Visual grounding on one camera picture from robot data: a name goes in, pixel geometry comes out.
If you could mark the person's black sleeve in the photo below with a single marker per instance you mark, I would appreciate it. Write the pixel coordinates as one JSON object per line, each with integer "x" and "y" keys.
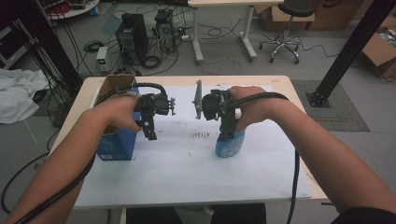
{"x": 367, "y": 217}

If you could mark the white cloth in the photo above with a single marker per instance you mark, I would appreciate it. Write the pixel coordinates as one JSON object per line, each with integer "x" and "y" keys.
{"x": 17, "y": 96}

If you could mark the blue cardboard box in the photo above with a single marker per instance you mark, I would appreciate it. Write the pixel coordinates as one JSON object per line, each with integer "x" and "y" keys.
{"x": 118, "y": 146}

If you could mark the black swivel stool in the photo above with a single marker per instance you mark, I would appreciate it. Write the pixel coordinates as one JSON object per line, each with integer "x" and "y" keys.
{"x": 297, "y": 7}

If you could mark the white power supply unit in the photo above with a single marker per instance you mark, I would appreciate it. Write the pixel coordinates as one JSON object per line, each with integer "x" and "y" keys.
{"x": 101, "y": 59}

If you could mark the open brown cardboard box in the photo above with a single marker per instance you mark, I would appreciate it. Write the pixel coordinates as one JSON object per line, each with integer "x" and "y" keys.
{"x": 378, "y": 53}

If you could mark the black metal frame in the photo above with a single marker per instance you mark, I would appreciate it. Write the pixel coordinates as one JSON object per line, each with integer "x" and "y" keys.
{"x": 46, "y": 37}

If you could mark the grey computer tower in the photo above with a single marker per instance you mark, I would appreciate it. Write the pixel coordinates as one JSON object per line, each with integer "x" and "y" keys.
{"x": 165, "y": 31}

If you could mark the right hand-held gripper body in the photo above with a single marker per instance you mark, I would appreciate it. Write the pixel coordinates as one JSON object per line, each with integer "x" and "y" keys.
{"x": 211, "y": 105}

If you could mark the black aluminium post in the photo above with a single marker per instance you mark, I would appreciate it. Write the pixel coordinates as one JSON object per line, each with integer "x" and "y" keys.
{"x": 348, "y": 49}

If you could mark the round white table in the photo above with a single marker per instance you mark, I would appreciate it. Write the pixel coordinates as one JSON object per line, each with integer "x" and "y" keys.
{"x": 77, "y": 11}

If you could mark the person's left hand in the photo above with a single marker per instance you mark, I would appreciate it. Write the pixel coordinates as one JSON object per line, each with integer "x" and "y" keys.
{"x": 118, "y": 112}

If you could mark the person's right hand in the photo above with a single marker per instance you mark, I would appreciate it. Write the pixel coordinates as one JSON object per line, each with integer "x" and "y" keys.
{"x": 255, "y": 109}

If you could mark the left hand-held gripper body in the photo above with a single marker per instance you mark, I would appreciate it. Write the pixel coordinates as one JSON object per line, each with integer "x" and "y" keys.
{"x": 154, "y": 104}

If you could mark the white desk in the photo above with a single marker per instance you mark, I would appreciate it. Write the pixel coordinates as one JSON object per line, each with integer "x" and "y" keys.
{"x": 233, "y": 2}

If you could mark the white table mat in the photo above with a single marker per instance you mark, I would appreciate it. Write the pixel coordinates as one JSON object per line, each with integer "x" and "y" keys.
{"x": 186, "y": 180}

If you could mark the black computer tower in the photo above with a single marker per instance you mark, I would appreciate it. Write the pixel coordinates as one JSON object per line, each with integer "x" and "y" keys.
{"x": 132, "y": 37}

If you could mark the blue plastic bottle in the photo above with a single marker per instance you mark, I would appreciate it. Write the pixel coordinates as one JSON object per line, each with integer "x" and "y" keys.
{"x": 230, "y": 149}

